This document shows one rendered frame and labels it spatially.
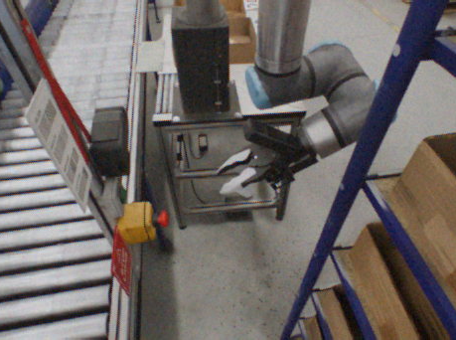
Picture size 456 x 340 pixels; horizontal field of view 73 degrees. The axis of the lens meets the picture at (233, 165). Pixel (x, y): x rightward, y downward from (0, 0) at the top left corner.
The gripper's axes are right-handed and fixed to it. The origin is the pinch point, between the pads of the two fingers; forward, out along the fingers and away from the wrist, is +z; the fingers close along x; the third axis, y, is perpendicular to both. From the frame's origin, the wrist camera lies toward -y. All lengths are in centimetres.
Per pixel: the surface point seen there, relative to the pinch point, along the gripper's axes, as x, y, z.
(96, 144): -0.1, -22.0, 13.2
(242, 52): 86, 18, -12
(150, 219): -1.8, -0.8, 18.9
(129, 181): 23.0, 4.2, 33.2
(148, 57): 99, 0, 28
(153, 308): 16, 66, 76
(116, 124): 4.0, -21.4, 9.8
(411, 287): -27.7, 16.5, -23.6
